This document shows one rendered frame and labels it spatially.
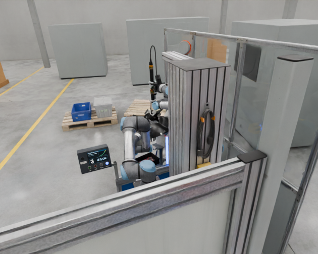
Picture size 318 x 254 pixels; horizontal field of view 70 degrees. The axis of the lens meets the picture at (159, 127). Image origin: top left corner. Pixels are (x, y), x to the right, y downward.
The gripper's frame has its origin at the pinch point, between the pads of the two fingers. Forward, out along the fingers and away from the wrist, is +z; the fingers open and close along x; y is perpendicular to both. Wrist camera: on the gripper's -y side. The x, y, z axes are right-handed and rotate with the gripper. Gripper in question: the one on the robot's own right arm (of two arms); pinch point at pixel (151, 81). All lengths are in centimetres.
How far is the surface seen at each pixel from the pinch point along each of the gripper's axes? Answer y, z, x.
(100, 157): 47, -31, -72
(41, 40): 35, 1030, 16
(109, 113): 141, 268, 39
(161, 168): 79, -38, -14
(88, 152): 40, -28, -80
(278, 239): 126, -135, 48
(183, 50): -20, 27, 62
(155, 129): 46.7, -14.9, -6.6
